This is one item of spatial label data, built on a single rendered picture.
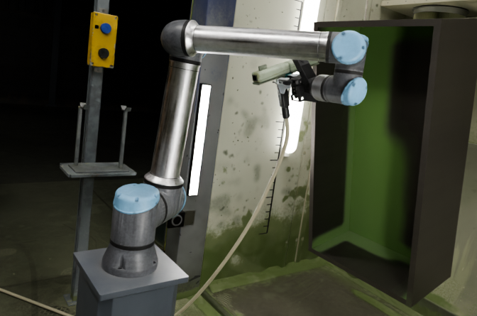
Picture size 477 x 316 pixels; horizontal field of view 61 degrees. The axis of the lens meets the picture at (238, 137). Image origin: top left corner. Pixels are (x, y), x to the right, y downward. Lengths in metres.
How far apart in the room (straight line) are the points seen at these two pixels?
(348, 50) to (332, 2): 1.69
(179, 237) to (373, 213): 1.10
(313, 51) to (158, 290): 0.91
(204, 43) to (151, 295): 0.83
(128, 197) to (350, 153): 1.37
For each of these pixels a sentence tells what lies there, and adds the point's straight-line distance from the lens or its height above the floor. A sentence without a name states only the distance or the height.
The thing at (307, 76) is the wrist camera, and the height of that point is 1.37.
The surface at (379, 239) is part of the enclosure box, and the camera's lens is 2.46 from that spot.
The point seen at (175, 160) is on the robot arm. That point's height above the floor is 1.00.
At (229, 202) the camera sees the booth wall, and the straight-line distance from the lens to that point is 2.51.
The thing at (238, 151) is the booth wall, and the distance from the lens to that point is 2.45.
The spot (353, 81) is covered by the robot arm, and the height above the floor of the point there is 1.37.
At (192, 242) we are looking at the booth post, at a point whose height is 0.35.
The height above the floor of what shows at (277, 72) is 1.37.
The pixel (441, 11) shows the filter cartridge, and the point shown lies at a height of 1.94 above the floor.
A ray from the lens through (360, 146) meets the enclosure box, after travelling 2.34.
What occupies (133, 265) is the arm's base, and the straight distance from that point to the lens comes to 1.45.
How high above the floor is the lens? 1.33
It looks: 8 degrees down
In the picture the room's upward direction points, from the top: 8 degrees clockwise
